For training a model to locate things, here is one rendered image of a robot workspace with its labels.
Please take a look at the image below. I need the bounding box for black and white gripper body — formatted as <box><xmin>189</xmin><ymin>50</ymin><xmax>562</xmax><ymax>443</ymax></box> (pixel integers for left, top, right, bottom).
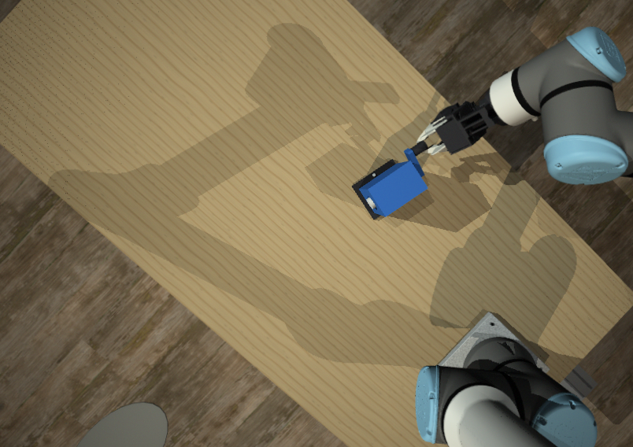
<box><xmin>433</xmin><ymin>91</ymin><xmax>507</xmax><ymax>155</ymax></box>

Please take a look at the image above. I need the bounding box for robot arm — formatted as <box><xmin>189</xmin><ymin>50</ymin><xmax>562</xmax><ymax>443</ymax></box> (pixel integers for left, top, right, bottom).
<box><xmin>416</xmin><ymin>27</ymin><xmax>633</xmax><ymax>447</ymax></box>

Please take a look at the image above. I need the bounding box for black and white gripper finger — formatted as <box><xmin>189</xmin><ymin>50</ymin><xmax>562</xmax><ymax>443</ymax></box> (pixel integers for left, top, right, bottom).
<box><xmin>416</xmin><ymin>102</ymin><xmax>460</xmax><ymax>143</ymax></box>
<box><xmin>423</xmin><ymin>141</ymin><xmax>448</xmax><ymax>156</ymax></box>

